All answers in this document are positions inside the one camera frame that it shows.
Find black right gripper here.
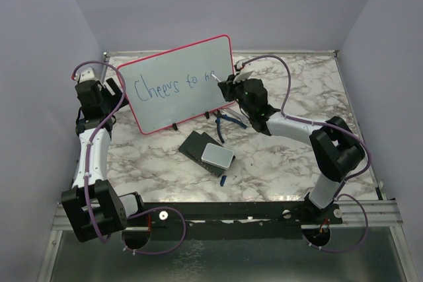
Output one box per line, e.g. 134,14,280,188
220,73,254,116

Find blue whiteboard marker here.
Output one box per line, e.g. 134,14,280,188
211,74,221,83

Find pink framed whiteboard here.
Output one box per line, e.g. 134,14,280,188
118,34,234,135

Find blue marker cap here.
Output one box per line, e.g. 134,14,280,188
219,175,227,187

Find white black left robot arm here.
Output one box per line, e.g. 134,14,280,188
61,78,146,242

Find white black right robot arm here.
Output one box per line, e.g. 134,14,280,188
217,75,365,223

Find silver open-end wrench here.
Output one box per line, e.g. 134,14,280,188
222,108,248,123

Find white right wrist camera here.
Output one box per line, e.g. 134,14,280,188
233,59,254,84

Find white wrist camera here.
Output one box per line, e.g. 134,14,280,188
233,59,254,84
77,67,97,84

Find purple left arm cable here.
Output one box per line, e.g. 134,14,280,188
69,60,188,256

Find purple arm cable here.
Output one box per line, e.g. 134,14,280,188
69,60,188,256
241,55,371,253

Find blue handled pliers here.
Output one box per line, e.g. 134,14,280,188
213,110,248,144

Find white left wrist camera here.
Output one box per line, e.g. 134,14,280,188
77,67,97,84

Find aluminium table edge frame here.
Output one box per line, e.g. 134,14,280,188
67,49,386,203

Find black front mounting rail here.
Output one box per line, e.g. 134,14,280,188
143,201,342,241

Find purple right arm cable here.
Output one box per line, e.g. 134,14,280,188
241,55,371,253

